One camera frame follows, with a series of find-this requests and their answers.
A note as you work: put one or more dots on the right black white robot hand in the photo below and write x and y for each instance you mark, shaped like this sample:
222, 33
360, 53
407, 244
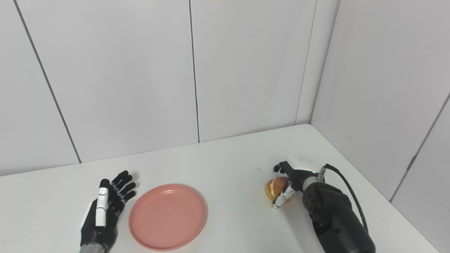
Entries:
293, 175

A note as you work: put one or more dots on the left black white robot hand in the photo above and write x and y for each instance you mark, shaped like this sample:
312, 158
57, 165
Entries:
103, 214

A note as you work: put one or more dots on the cream puff pastry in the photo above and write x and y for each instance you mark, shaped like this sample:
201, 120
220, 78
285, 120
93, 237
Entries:
276, 189

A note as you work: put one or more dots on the pink round plate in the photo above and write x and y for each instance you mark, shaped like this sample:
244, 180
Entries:
167, 216

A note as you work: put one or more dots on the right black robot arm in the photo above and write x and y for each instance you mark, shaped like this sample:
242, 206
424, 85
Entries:
334, 214

